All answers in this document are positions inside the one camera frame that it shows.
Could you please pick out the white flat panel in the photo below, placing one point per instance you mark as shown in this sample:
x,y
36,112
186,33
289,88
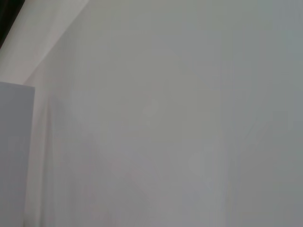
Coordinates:
x,y
15,153

